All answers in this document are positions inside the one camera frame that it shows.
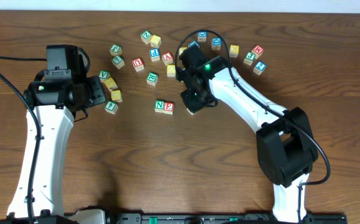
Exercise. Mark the blue D block top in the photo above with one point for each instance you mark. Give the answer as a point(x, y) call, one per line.
point(202, 36)

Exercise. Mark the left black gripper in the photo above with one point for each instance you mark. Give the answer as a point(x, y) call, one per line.
point(97, 90)

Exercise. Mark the green R block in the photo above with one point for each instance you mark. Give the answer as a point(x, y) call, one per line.
point(152, 79)

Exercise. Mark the red u block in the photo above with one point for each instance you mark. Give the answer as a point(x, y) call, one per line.
point(192, 113)
point(138, 64)

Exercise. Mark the yellow O block centre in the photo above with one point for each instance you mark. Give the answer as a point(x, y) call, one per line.
point(171, 70)

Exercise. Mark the green Z block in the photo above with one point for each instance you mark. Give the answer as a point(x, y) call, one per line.
point(146, 36)

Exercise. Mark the green J block left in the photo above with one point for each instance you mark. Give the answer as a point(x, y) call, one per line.
point(115, 50)

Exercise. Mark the yellow O block left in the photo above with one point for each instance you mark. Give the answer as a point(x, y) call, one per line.
point(116, 96)

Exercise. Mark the yellow K block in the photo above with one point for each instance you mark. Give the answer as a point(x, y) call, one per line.
point(110, 84)

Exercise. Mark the green 4 block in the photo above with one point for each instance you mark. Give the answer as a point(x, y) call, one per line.
point(111, 107)

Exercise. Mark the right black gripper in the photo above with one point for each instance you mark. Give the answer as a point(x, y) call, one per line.
point(196, 101)

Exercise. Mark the red E block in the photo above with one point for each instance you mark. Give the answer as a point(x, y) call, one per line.
point(168, 108)

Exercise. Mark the red M block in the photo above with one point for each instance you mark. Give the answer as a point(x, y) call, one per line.
point(257, 51)

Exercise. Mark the yellow block beside Z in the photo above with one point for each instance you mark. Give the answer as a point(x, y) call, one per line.
point(155, 41)

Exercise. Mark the green N block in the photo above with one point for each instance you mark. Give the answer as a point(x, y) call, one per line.
point(159, 106)

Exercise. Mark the blue d block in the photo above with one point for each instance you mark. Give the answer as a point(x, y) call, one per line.
point(216, 43)
point(202, 36)

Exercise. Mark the green 7 block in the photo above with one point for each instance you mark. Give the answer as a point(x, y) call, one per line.
point(118, 61)

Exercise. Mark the blue D block right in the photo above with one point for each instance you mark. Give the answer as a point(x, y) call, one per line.
point(216, 43)

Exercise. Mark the green V block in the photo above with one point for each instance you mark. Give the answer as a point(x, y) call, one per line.
point(104, 75)

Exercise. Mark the blue P block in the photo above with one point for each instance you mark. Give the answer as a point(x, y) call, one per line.
point(154, 55)

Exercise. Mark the yellow o block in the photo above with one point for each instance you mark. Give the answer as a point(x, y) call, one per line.
point(171, 70)
point(116, 96)

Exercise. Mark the red A block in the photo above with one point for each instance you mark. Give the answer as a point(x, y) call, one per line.
point(167, 58)

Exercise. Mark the blue L block upper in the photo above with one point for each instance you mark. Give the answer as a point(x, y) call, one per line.
point(194, 43)

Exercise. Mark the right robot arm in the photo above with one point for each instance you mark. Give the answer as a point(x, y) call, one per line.
point(285, 148)

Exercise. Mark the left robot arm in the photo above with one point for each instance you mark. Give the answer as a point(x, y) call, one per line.
point(52, 100)

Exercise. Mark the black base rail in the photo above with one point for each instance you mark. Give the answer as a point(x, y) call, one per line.
point(100, 216)

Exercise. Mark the yellow S block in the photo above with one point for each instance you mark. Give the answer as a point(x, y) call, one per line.
point(181, 49)

